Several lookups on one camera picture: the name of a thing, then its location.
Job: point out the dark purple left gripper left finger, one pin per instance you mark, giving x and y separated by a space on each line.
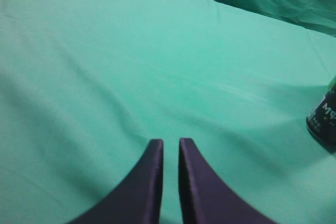
137 199

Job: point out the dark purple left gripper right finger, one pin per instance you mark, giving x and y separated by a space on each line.
204 196

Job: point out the black Monster energy can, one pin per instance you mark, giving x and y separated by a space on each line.
321 121

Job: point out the green table cloth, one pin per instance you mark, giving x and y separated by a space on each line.
85 84

